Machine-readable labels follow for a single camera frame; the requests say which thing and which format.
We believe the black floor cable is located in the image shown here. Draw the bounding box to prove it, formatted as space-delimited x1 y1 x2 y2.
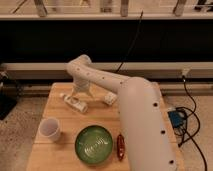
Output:
175 75 209 171

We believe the black cable to wall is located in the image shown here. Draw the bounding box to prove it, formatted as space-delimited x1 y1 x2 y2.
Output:
114 10 145 74

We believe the blue box on floor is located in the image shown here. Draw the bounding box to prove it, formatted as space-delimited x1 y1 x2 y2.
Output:
168 111 184 128

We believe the white plastic bottle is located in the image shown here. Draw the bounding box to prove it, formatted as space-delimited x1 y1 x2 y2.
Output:
60 93 88 113

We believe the white plastic cup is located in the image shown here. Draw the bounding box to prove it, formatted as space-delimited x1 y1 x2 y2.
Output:
38 118 61 142

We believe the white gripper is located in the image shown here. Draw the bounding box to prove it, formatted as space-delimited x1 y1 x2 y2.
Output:
70 79 94 98

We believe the dark object at left edge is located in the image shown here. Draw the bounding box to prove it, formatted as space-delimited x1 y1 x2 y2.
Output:
0 71 22 120

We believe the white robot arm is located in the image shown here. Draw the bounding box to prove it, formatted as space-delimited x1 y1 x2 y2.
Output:
66 55 178 171

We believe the green ceramic bowl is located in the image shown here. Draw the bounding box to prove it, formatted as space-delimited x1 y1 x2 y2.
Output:
75 125 113 165

